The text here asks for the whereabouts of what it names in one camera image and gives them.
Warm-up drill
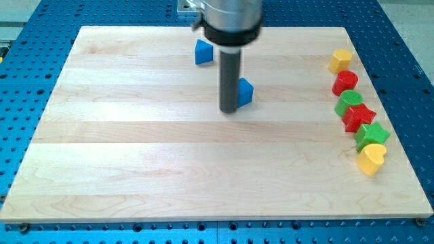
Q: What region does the yellow hexagon block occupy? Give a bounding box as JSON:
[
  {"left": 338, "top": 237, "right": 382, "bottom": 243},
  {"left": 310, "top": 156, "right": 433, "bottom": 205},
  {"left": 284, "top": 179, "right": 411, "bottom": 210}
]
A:
[{"left": 328, "top": 49, "right": 353, "bottom": 74}]

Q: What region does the silver mounting bracket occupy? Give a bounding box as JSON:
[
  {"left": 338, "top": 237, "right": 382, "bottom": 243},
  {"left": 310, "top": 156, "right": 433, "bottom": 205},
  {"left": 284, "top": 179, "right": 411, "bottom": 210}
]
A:
[{"left": 177, "top": 0, "right": 201, "bottom": 14}]

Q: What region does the blue triangle block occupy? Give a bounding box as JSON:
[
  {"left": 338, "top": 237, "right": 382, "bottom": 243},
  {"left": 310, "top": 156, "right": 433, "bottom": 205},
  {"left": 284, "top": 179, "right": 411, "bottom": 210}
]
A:
[{"left": 195, "top": 39, "right": 214, "bottom": 65}]

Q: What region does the yellow heart block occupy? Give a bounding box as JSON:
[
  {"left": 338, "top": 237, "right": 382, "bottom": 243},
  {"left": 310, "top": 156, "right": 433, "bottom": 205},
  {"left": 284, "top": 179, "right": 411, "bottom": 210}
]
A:
[{"left": 356, "top": 144, "right": 387, "bottom": 176}]

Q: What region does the red star block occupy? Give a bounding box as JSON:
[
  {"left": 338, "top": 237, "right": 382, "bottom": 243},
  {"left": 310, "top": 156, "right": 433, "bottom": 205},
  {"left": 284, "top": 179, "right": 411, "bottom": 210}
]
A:
[{"left": 342, "top": 103, "right": 376, "bottom": 133}]

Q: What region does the green cylinder block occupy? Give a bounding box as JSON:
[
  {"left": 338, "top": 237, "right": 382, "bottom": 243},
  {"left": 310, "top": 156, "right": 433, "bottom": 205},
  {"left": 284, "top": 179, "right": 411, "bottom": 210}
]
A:
[{"left": 334, "top": 89, "right": 363, "bottom": 117}]

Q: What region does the green star block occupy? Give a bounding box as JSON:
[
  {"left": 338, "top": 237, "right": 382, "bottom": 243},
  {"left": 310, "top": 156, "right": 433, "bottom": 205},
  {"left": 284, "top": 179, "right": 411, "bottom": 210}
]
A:
[{"left": 354, "top": 122, "right": 391, "bottom": 152}]

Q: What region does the blue cube block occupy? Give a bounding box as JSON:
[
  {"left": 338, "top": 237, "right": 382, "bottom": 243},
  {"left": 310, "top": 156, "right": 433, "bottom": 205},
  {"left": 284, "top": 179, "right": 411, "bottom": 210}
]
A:
[{"left": 237, "top": 78, "right": 254, "bottom": 108}]

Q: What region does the red cylinder block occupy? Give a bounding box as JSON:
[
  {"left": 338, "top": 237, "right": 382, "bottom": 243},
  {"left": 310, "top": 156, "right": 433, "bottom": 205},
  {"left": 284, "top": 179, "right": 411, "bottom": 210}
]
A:
[{"left": 332, "top": 70, "right": 359, "bottom": 96}]

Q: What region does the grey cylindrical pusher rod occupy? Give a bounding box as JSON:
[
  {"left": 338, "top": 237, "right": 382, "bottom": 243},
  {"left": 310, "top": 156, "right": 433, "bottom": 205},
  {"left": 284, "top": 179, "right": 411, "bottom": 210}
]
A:
[{"left": 219, "top": 49, "right": 241, "bottom": 113}]

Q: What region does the wooden board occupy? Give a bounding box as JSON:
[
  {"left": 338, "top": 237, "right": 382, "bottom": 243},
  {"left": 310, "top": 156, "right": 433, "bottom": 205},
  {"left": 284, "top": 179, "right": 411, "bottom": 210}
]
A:
[{"left": 1, "top": 26, "right": 433, "bottom": 223}]

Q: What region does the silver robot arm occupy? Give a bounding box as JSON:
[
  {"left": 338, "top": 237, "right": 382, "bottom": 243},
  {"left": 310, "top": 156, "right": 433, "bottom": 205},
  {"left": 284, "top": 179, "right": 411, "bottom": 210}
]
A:
[{"left": 189, "top": 0, "right": 262, "bottom": 113}]

